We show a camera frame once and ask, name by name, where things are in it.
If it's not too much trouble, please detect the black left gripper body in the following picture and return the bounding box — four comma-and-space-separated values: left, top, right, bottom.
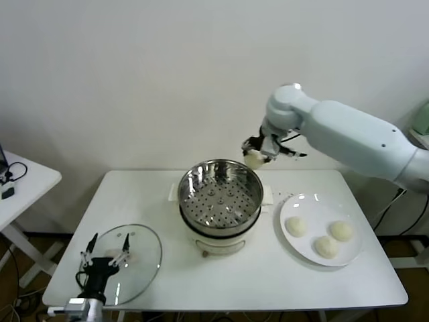
77, 256, 118, 301

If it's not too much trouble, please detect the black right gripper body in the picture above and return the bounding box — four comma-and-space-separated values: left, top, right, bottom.
249, 133, 269, 152

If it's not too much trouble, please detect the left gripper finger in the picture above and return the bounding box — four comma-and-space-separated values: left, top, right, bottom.
79, 233, 99, 269
107, 233, 131, 268

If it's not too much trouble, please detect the white steamed baozi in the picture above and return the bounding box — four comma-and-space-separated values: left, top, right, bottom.
243, 150, 269, 170
314, 235, 340, 260
284, 216, 308, 239
330, 220, 355, 243

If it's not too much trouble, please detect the steel perforated steamer basket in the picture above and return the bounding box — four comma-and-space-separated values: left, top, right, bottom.
167, 158, 275, 236

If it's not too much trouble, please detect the round glass pot lid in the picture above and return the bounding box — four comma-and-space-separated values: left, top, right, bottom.
78, 223, 164, 308

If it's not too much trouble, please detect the white round plate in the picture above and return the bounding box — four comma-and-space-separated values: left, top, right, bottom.
280, 193, 365, 268

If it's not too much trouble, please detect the white side table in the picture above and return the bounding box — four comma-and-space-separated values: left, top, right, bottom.
0, 150, 63, 289

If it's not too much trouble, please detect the cream electric pot base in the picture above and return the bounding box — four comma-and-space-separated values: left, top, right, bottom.
179, 204, 261, 258

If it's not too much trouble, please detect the white shelf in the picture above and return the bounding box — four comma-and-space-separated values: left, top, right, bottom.
408, 129, 429, 150

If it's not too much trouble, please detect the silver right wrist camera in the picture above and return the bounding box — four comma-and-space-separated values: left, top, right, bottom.
262, 136, 282, 158

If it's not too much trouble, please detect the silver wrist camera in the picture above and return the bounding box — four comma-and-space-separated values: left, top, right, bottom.
46, 297, 91, 318
262, 136, 282, 158

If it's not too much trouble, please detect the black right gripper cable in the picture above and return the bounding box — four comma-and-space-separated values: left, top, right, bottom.
277, 133, 308, 158

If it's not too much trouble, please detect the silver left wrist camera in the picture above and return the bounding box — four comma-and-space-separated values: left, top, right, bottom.
46, 297, 91, 318

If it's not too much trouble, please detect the black looped cable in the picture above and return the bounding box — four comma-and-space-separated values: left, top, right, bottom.
5, 162, 28, 184

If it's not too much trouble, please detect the black wall power cable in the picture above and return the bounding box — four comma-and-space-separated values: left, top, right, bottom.
372, 189, 429, 235

